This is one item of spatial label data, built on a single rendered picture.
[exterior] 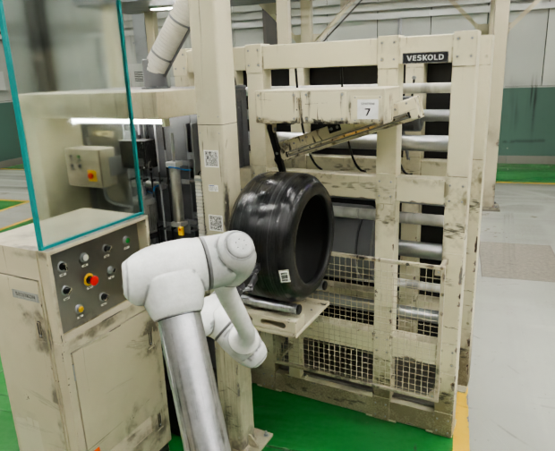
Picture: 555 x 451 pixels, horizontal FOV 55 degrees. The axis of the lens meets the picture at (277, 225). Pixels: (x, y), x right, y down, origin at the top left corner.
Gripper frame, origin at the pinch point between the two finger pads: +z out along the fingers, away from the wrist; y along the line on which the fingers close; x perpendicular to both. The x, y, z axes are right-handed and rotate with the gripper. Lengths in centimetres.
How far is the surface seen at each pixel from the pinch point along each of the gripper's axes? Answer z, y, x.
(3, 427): -31, 161, 109
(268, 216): 10.8, -2.9, -18.7
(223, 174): 27.2, 27.0, -28.7
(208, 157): 28, 34, -36
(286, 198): 18.2, -7.5, -23.7
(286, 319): 9.3, -6.1, 27.6
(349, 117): 56, -21, -47
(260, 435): 23, 25, 115
